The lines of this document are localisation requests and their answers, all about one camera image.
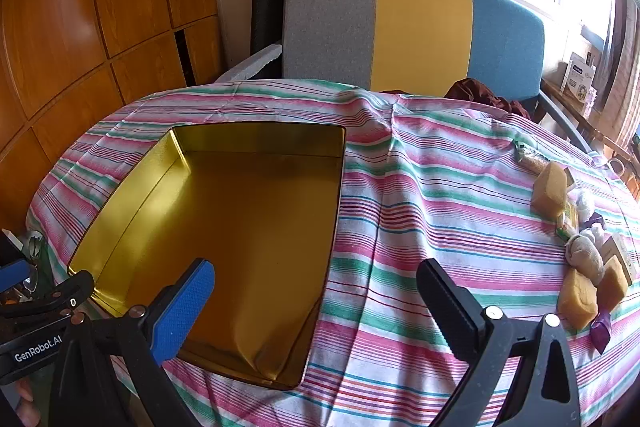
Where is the striped tablecloth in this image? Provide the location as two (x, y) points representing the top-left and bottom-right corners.
(25, 78), (640, 427)

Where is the purple packet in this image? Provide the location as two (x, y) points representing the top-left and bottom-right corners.
(590, 312), (613, 354)

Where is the black rolled mat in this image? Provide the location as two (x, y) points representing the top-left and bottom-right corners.
(252, 0), (291, 68)

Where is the striped curtain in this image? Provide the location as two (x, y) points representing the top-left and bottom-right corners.
(600, 0), (640, 148)

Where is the small white cloth ball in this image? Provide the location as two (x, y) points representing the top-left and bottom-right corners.
(575, 189), (596, 220)

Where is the large white cloth ball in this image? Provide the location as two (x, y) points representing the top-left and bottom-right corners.
(565, 227), (606, 283)

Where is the white cardboard box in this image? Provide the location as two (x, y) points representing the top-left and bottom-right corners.
(560, 52), (598, 100)

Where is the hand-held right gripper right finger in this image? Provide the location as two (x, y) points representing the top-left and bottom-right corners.
(416, 258), (583, 427)

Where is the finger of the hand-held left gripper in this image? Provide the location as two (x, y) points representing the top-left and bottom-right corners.
(0, 270), (96, 325)
(0, 257), (30, 294)

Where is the wooden wardrobe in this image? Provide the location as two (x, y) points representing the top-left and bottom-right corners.
(0, 0), (223, 228)

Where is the grey yellow blue chair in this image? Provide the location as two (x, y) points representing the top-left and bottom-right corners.
(215, 0), (593, 152)

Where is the dark red cloth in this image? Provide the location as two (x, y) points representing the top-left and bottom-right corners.
(445, 78), (533, 120)

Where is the large yellow sponge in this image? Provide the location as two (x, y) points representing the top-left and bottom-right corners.
(530, 162), (571, 218)

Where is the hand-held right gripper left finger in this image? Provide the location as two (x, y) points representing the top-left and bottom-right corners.
(47, 258), (217, 427)

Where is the wooden side table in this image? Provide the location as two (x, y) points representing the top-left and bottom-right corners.
(540, 77), (640, 202)

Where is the person's left hand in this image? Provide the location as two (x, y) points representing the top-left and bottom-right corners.
(14, 382), (45, 427)

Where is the green yellow snack packet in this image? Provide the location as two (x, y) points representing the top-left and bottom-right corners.
(555, 202), (581, 240)

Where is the cream carton box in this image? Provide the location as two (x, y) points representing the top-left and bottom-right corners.
(600, 234), (640, 283)

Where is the gold metal tin box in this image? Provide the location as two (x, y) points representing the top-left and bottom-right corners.
(66, 122), (347, 392)

